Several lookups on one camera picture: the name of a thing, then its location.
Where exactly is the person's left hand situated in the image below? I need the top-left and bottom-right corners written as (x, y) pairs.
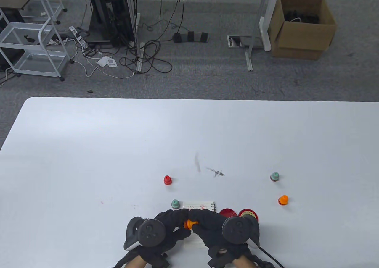
top-left (139, 209), bottom-right (191, 255)

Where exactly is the person's right hand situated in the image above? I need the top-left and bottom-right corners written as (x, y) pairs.
top-left (189, 209), bottom-right (251, 257)

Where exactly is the white lined spiral notebook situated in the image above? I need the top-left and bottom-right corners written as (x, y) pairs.
top-left (183, 201), bottom-right (216, 249)

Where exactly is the red lid with yellow label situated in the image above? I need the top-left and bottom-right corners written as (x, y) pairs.
top-left (238, 209), bottom-right (258, 222)

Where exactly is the person's left forearm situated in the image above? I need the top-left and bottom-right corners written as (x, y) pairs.
top-left (124, 256), bottom-right (147, 268)

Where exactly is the person's right forearm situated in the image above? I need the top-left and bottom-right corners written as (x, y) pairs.
top-left (235, 256), bottom-right (255, 268)

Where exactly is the metal desk leg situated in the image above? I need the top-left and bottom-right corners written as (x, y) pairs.
top-left (243, 0), bottom-right (271, 72)
top-left (135, 13), bottom-right (146, 74)

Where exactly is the grey power strip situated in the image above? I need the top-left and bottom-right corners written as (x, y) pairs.
top-left (173, 33), bottom-right (211, 43)

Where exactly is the metal floor socket box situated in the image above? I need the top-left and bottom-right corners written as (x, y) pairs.
top-left (227, 35), bottom-right (264, 49)

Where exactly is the white plastic panel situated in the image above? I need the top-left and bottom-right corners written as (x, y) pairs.
top-left (259, 0), bottom-right (279, 52)

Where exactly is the brown cardboard box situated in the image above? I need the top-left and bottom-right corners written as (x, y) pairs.
top-left (267, 0), bottom-right (338, 61)

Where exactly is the white rolling cart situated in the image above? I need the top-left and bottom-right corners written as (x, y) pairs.
top-left (0, 0), bottom-right (75, 82)

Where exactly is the white power strip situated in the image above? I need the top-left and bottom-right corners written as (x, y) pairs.
top-left (69, 25), bottom-right (90, 49)

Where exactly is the black computer tower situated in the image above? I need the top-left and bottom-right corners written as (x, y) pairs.
top-left (85, 0), bottom-right (136, 47)

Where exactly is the white cable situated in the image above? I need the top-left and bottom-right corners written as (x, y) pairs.
top-left (70, 45), bottom-right (137, 80)

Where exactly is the black cable bundle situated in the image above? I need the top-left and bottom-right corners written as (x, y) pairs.
top-left (120, 0), bottom-right (190, 74)

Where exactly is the tangle of black cables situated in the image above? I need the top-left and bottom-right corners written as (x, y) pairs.
top-left (284, 9), bottom-right (321, 25)

